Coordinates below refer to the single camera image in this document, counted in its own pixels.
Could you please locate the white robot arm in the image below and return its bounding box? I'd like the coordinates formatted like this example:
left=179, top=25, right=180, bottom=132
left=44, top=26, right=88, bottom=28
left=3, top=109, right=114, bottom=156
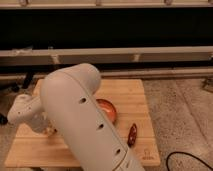
left=8, top=63, right=145, bottom=171

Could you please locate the orange round bowl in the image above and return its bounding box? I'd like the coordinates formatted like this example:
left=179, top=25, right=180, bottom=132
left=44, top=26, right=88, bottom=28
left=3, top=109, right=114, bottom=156
left=97, top=99, right=117, bottom=124

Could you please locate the wooden cutting board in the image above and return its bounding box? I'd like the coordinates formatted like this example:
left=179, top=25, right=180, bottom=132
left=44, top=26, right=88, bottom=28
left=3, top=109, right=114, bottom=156
left=5, top=79, right=160, bottom=168

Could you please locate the black clamp stand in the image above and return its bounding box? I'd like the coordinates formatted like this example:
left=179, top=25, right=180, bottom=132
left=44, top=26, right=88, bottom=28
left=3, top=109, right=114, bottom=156
left=11, top=72, right=35, bottom=92

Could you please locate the grey metal shelf rail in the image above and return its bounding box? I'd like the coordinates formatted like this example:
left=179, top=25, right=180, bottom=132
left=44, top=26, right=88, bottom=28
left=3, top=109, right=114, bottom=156
left=0, top=46, right=213, bottom=66

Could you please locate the black cable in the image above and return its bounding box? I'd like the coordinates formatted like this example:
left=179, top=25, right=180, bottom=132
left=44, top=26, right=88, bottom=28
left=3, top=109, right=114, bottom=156
left=165, top=151, right=213, bottom=171

